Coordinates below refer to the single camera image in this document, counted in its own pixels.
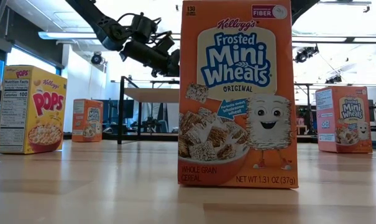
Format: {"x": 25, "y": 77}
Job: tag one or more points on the black ceiling spotlight cluster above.
{"x": 302, "y": 56}
{"x": 333, "y": 79}

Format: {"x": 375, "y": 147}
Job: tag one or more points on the overhead light bar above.
{"x": 318, "y": 39}

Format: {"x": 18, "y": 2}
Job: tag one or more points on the yellow Corn Pops cereal box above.
{"x": 44, "y": 109}

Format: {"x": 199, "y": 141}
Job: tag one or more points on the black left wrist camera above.
{"x": 142, "y": 28}

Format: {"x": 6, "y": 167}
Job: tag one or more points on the wooden shelf with black frame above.
{"x": 153, "y": 95}

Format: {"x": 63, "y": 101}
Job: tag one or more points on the window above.
{"x": 29, "y": 57}

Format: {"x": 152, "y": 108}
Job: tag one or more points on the ceiling track fixture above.
{"x": 346, "y": 2}

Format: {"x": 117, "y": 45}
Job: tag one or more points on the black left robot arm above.
{"x": 94, "y": 18}

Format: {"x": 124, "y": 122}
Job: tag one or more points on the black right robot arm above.
{"x": 301, "y": 7}

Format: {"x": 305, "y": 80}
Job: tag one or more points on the orange Mini Wheats cereal box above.
{"x": 346, "y": 124}
{"x": 237, "y": 93}
{"x": 88, "y": 121}

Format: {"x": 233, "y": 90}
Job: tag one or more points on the rack with colourful boxes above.
{"x": 302, "y": 121}

